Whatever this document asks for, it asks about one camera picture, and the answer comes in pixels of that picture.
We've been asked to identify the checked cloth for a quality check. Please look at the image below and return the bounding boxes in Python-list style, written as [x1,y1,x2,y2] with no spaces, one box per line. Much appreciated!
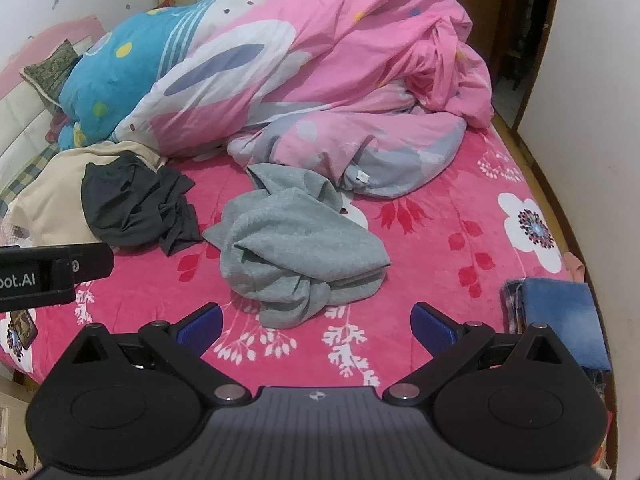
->
[0,142,61,206]

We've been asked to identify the stack of folded clothes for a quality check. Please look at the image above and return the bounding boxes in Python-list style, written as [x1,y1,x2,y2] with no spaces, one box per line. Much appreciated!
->
[517,280,612,372]

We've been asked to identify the pink floral bed sheet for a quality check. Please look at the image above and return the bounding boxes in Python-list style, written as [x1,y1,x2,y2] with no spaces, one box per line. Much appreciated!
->
[0,125,576,391]

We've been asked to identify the grey sweatshirt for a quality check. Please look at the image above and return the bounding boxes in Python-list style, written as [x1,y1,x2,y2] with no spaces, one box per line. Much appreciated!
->
[202,162,392,330]

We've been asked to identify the beige garment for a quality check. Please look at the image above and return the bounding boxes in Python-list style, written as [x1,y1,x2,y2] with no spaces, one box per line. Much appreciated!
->
[10,140,168,248]

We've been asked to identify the dark grey garment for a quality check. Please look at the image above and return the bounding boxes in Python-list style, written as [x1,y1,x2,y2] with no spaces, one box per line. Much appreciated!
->
[81,152,205,257]

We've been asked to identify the pink printed quilt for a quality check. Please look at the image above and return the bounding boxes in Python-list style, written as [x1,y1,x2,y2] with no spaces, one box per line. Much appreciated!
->
[112,0,496,198]

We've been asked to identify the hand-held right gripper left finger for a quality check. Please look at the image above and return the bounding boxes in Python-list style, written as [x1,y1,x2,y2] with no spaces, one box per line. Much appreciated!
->
[59,302,251,406]

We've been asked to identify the blue dotted pillow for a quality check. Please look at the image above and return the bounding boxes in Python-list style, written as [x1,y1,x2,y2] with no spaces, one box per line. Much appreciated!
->
[57,7,221,151]

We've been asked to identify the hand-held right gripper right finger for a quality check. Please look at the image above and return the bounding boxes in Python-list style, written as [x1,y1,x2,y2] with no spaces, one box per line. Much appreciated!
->
[382,302,576,406]

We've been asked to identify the camouflage pillow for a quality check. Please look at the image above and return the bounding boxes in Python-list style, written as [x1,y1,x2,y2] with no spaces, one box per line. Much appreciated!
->
[20,39,83,116]

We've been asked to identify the phone with patterned case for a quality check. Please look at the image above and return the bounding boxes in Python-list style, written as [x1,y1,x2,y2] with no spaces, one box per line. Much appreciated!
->
[7,310,39,356]

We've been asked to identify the padded pink white headboard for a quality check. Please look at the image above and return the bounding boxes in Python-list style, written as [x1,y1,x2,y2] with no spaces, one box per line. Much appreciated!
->
[0,15,106,196]

